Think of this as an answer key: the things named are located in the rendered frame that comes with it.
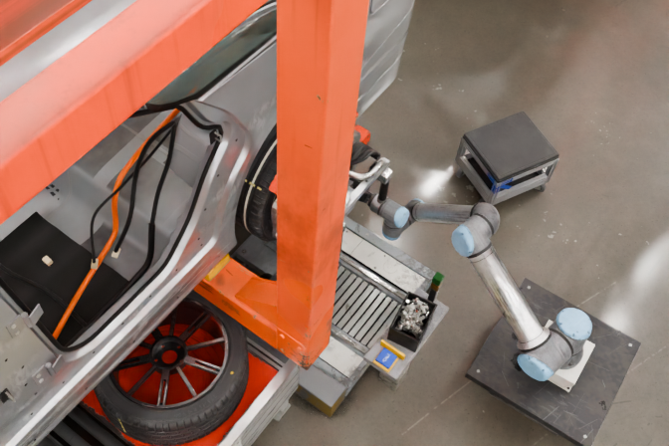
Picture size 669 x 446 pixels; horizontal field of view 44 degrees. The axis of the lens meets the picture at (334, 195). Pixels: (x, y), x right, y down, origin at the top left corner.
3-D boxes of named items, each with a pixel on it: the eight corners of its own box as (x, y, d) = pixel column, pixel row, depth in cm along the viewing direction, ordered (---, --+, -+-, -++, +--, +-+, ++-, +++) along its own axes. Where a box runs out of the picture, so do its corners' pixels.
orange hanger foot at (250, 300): (207, 257, 372) (201, 213, 344) (301, 322, 356) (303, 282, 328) (181, 283, 364) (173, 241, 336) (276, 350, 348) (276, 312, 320)
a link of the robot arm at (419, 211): (505, 197, 340) (409, 194, 399) (485, 214, 335) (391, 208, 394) (517, 221, 344) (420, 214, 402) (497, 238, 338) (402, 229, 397)
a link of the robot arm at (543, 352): (577, 360, 346) (487, 210, 335) (551, 387, 339) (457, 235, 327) (554, 357, 360) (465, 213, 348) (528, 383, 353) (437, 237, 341)
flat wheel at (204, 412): (139, 287, 389) (131, 261, 370) (271, 333, 380) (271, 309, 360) (68, 416, 352) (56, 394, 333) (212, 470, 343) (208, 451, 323)
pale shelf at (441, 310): (416, 290, 380) (417, 287, 377) (448, 311, 374) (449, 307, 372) (362, 359, 358) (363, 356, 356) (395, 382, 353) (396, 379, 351)
